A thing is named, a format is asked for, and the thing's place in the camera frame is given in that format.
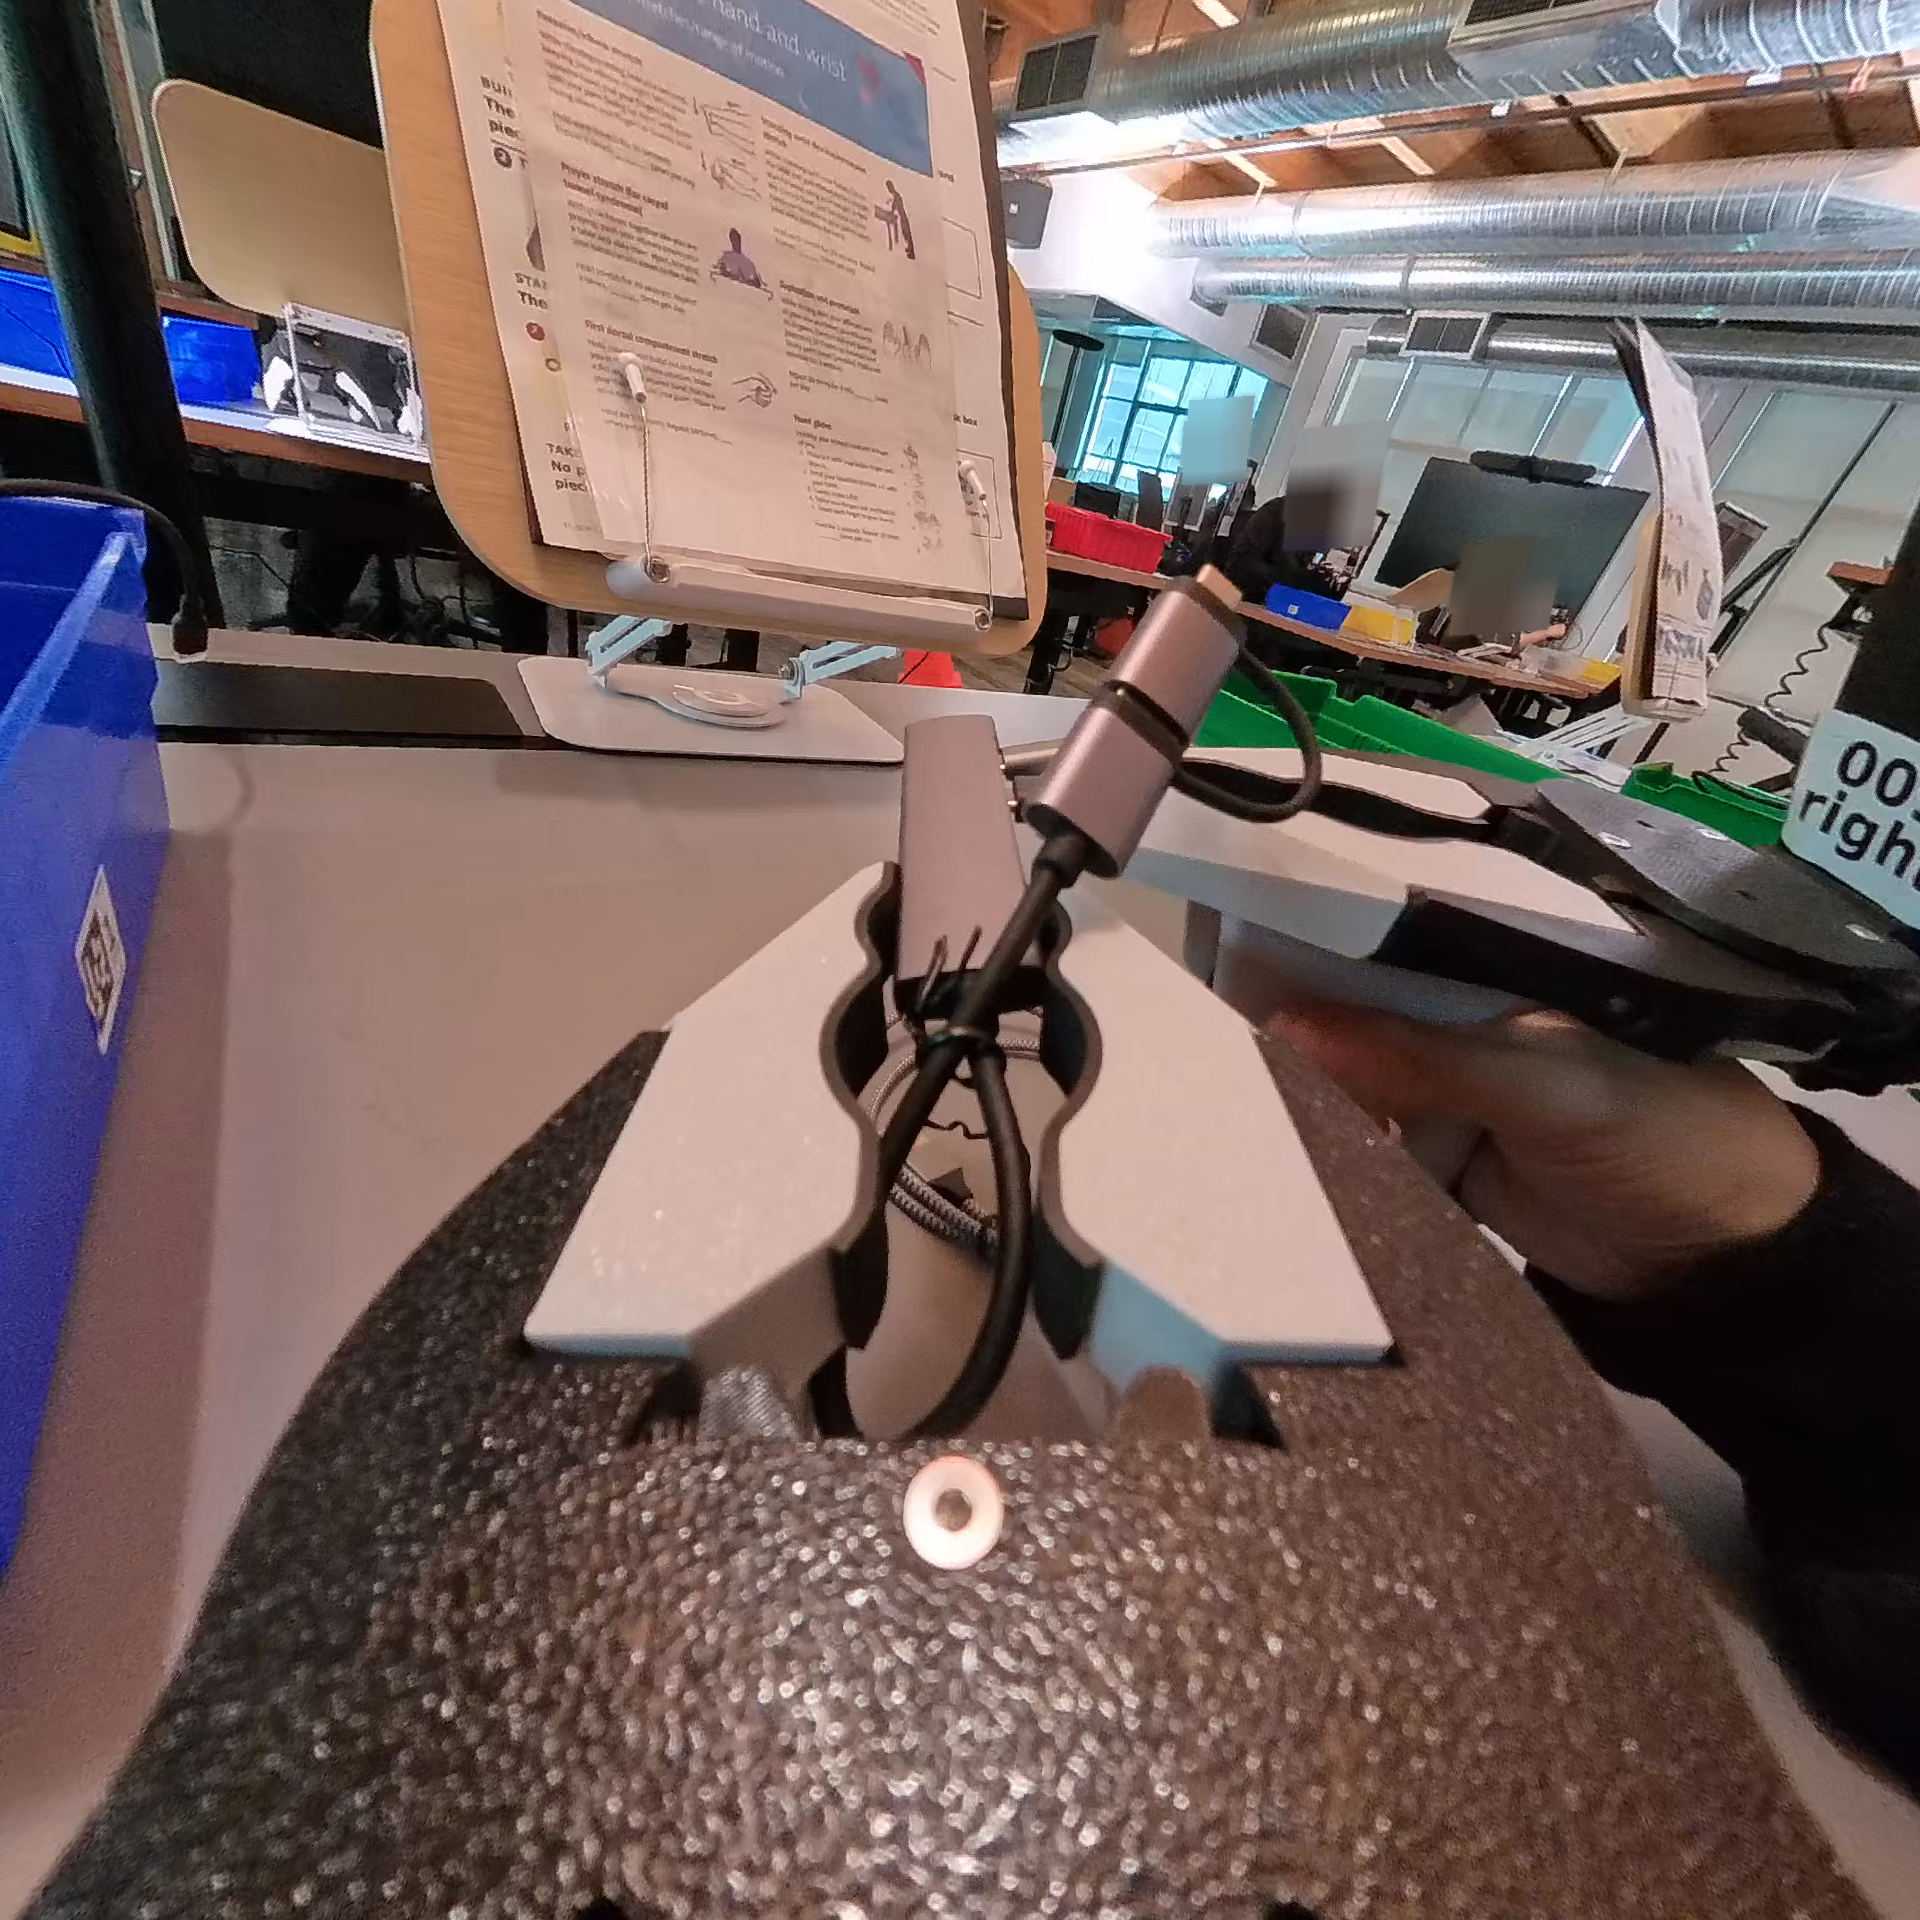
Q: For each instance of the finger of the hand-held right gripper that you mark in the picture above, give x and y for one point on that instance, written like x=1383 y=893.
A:
x=1291 y=893
x=1396 y=779

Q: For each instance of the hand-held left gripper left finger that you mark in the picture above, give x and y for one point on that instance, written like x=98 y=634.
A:
x=706 y=1200

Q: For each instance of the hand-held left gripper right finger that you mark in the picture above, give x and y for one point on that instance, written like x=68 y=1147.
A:
x=1231 y=1200

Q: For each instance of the green plastic bin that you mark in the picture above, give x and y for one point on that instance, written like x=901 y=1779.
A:
x=1412 y=735
x=1705 y=803

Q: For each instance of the grey usb hub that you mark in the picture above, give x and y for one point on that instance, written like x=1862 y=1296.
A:
x=954 y=840

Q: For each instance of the blue plastic bin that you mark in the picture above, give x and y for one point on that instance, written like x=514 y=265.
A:
x=77 y=751

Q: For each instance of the person's right hand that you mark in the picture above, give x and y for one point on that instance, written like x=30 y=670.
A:
x=1621 y=1155

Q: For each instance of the wooden table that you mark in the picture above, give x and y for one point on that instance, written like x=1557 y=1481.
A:
x=1350 y=653

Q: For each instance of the yellow plastic bin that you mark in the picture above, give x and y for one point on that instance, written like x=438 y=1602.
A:
x=1382 y=626

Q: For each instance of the small blue bin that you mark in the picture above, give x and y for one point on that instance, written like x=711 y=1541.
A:
x=1308 y=603

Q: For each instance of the black monitor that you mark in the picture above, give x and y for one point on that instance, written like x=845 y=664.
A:
x=1500 y=503

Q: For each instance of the red plastic bin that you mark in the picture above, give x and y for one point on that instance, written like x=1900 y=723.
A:
x=1109 y=539

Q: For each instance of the orange traffic cone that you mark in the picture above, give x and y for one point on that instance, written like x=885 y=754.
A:
x=931 y=673

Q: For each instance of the white stand base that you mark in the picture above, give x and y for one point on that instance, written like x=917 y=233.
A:
x=811 y=735

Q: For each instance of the black flat panel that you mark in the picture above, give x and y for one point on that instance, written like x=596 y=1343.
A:
x=331 y=703

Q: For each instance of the wooden document stand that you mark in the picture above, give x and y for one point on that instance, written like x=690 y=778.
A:
x=722 y=299

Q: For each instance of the blue storage bin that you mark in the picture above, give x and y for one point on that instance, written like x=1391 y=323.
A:
x=211 y=360

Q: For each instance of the green pole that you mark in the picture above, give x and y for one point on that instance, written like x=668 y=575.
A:
x=91 y=299

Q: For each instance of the wooden board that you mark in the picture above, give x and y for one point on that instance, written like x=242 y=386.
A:
x=271 y=194

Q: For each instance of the silver ventilation duct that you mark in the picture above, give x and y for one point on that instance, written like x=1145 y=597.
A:
x=1500 y=210
x=1500 y=281

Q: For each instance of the clear acrylic frame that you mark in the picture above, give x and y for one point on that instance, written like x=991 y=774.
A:
x=353 y=383

